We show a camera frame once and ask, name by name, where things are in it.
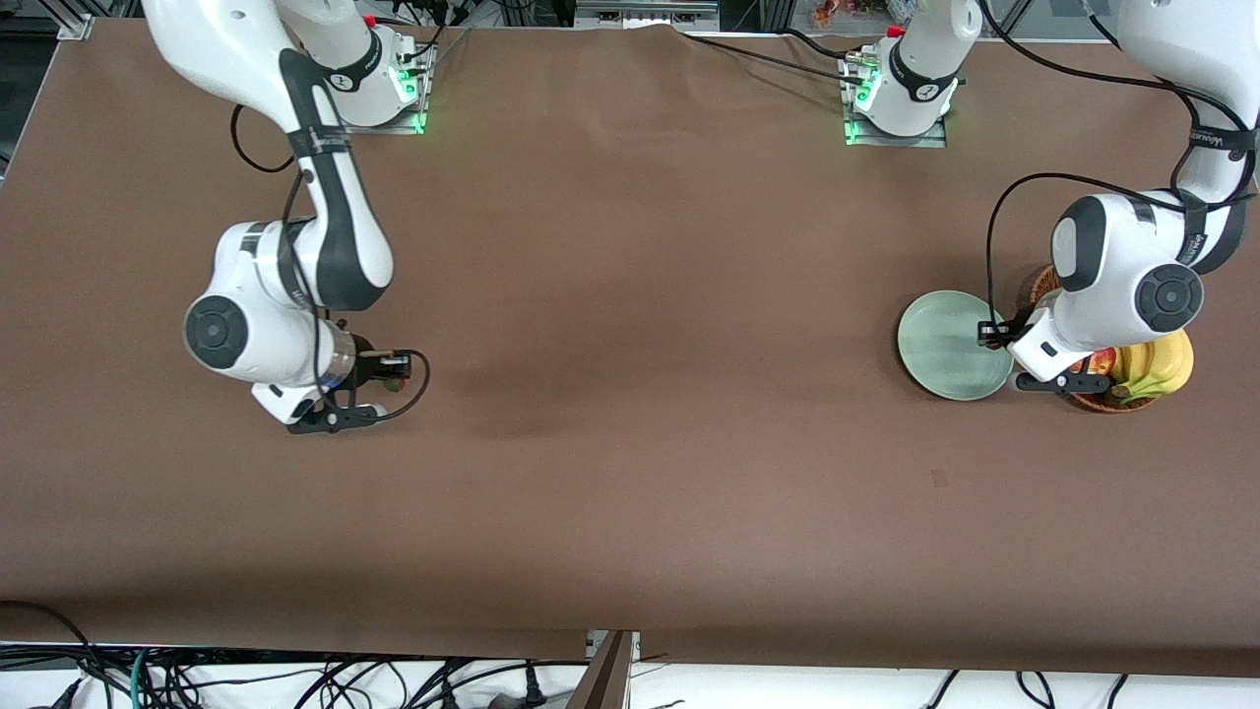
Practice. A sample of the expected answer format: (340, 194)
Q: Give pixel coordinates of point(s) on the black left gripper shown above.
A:
(1015, 328)

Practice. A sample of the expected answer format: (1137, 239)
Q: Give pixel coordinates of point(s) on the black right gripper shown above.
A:
(366, 368)

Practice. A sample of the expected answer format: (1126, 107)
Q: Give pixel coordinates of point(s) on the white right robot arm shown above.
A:
(256, 325)

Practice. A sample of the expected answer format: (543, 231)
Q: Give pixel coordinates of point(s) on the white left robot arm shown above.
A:
(1112, 286)

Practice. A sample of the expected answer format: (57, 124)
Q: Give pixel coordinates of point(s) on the pale green plate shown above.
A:
(945, 354)

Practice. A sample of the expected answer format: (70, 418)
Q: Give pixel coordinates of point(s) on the red apple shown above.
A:
(1102, 362)

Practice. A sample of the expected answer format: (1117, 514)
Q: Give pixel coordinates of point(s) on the brown wicker basket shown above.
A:
(1112, 402)

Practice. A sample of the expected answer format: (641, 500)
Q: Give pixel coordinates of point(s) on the yellow banana bunch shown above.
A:
(1162, 364)

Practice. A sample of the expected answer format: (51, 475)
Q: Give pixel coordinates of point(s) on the brown table cover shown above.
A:
(630, 443)

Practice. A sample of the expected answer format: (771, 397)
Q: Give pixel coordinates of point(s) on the grey box with ports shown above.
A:
(645, 15)

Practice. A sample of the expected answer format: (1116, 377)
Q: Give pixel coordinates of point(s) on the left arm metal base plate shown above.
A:
(935, 138)

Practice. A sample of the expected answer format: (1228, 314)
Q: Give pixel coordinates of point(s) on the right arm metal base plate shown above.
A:
(413, 118)

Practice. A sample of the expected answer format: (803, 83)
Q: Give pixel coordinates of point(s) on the metal frame post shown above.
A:
(605, 679)

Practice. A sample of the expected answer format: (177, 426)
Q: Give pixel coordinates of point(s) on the aluminium frame corner bracket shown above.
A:
(77, 27)

